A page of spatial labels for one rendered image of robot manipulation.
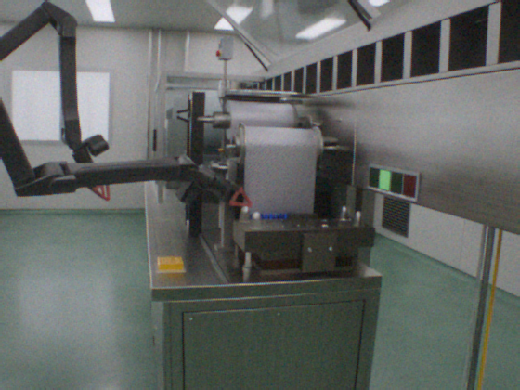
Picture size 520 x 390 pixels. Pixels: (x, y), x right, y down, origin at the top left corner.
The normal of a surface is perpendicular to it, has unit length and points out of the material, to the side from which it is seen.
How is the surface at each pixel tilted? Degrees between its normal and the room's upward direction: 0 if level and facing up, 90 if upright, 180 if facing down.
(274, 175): 90
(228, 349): 90
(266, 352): 90
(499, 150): 90
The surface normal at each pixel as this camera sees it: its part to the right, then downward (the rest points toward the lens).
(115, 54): 0.26, 0.15
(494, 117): -0.96, 0.00
